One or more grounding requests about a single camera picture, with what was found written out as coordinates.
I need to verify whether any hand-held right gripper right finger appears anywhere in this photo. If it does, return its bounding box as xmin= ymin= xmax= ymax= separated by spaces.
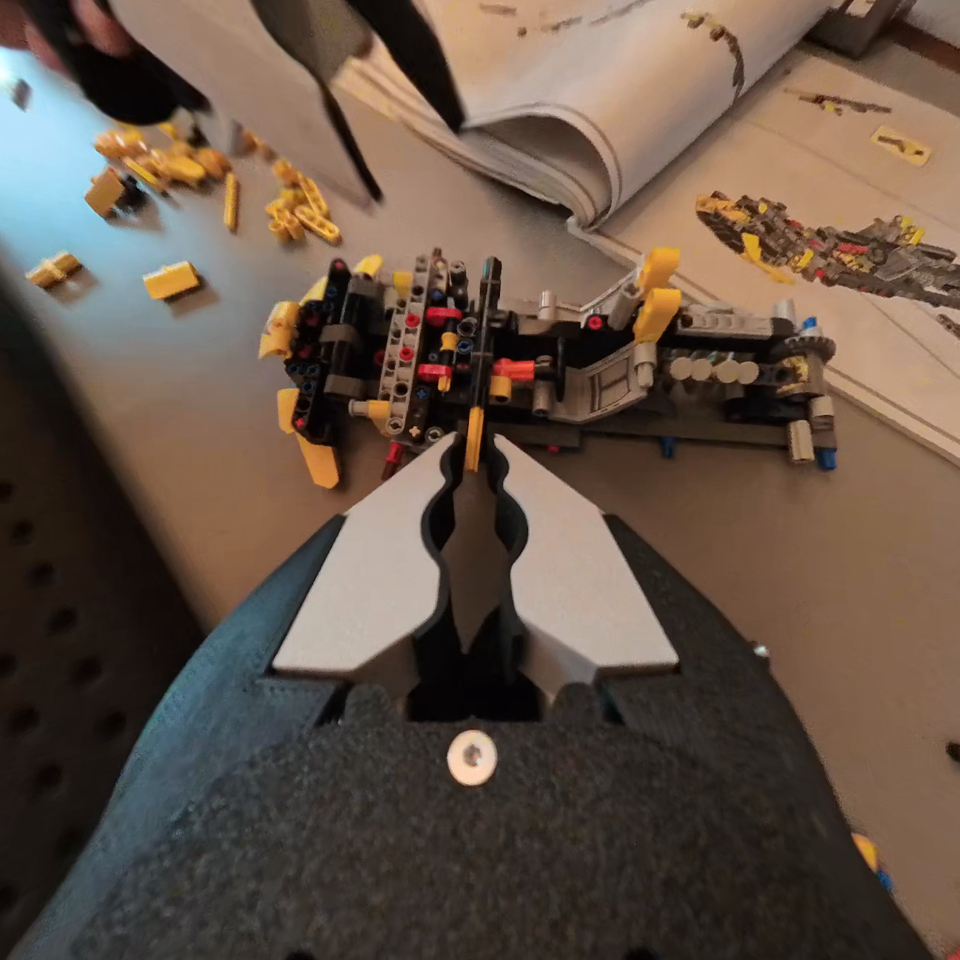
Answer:
xmin=478 ymin=433 xmax=681 ymax=711

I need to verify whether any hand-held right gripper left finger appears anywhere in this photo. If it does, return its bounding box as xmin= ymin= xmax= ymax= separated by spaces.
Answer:
xmin=271 ymin=431 xmax=472 ymax=711

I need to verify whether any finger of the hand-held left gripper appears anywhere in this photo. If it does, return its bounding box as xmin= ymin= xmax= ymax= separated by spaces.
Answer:
xmin=111 ymin=0 xmax=385 ymax=207
xmin=347 ymin=0 xmax=469 ymax=136

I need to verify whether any lego car model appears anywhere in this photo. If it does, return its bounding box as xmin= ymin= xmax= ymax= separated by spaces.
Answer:
xmin=258 ymin=247 xmax=840 ymax=490

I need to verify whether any black lego beam yellow axle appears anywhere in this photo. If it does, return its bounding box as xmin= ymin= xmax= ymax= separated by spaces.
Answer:
xmin=463 ymin=257 xmax=502 ymax=475

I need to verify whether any pile of yellow lego parts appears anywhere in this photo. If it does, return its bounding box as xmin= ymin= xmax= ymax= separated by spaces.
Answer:
xmin=82 ymin=123 xmax=342 ymax=245

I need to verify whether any yellow lego piece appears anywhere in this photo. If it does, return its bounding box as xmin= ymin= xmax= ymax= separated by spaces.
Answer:
xmin=142 ymin=261 xmax=202 ymax=301
xmin=26 ymin=251 xmax=82 ymax=290

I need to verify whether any lego instruction booklet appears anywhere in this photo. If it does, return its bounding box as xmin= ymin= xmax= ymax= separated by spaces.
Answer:
xmin=333 ymin=0 xmax=960 ymax=466

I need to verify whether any person's left hand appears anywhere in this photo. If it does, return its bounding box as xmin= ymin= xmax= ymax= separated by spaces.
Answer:
xmin=0 ymin=0 xmax=142 ymax=75

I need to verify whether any grey stand base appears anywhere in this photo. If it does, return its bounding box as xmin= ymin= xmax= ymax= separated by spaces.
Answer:
xmin=806 ymin=0 xmax=916 ymax=57

